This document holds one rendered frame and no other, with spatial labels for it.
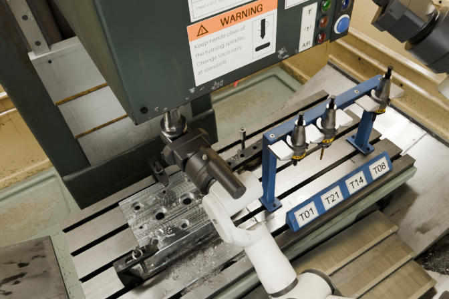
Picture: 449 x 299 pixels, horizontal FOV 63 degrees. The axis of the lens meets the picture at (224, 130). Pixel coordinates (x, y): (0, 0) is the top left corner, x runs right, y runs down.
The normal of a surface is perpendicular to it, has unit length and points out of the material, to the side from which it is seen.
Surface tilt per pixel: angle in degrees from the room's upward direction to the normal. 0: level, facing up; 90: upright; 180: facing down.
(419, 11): 30
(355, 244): 7
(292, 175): 0
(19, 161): 90
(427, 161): 24
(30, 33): 90
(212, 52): 90
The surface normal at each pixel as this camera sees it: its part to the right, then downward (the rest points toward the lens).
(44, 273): 0.29, -0.80
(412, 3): 0.38, -0.45
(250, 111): -0.07, -0.69
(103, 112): 0.52, 0.59
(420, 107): -0.85, 0.42
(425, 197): -0.40, -0.46
